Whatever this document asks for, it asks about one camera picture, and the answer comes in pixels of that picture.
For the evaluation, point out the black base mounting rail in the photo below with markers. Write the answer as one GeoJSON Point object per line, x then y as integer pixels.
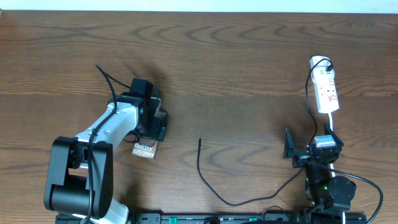
{"type": "Point", "coordinates": [156, 218]}

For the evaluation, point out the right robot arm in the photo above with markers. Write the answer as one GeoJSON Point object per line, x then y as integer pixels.
{"type": "Point", "coordinates": [331, 195]}

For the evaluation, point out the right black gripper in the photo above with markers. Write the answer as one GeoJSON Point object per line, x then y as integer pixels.
{"type": "Point", "coordinates": [289, 152]}

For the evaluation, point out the white USB charger adapter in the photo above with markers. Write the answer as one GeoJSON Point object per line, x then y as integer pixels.
{"type": "Point", "coordinates": [321, 68]}

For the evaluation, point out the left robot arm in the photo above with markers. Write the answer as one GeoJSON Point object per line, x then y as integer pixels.
{"type": "Point", "coordinates": [80, 172]}

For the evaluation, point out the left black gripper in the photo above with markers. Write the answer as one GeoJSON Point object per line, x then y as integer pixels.
{"type": "Point", "coordinates": [158, 130]}

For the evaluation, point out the white power strip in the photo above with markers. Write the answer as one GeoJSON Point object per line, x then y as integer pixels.
{"type": "Point", "coordinates": [326, 96]}

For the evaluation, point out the Galaxy S25 Ultra smartphone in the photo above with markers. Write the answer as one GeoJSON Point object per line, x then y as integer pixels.
{"type": "Point", "coordinates": [144, 148]}

